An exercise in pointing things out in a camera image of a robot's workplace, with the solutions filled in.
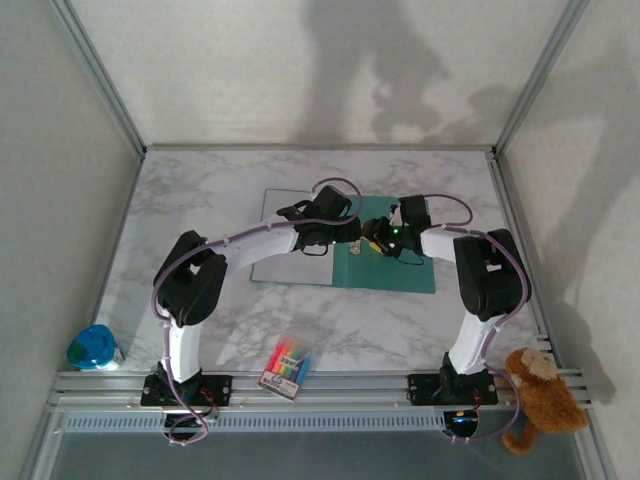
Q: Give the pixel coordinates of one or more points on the metal folder clip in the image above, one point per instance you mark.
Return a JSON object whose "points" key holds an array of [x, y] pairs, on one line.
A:
{"points": [[356, 248]]}

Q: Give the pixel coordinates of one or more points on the aluminium side rail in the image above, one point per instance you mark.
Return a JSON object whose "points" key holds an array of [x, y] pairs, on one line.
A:
{"points": [[510, 200]]}

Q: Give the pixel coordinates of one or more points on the aluminium frame post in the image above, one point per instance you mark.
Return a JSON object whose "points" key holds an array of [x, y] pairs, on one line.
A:
{"points": [[540, 75], [100, 80]]}

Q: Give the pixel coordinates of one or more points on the aluminium back rail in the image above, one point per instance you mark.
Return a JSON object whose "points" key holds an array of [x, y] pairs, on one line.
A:
{"points": [[250, 147]]}

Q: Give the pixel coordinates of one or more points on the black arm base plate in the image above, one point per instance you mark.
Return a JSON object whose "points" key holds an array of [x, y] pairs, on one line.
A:
{"points": [[422, 390], [215, 390]]}

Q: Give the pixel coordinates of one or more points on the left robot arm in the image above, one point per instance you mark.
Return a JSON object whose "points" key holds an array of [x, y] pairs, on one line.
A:
{"points": [[180, 350]]}

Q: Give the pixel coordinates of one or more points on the brown plush monkey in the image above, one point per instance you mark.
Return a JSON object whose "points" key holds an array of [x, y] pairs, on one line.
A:
{"points": [[545, 400]]}

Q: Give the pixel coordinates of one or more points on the green plastic folder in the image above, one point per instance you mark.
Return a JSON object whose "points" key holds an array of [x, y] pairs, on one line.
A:
{"points": [[390, 275]]}

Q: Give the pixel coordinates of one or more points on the aluminium frame rail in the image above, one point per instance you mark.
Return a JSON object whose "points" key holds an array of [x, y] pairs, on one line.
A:
{"points": [[350, 390]]}

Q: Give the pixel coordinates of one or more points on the pack of coloured markers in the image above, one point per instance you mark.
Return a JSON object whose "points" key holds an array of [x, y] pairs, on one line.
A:
{"points": [[286, 367]]}

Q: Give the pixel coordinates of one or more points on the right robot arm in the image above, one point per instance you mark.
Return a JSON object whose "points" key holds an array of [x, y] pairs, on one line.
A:
{"points": [[485, 280]]}

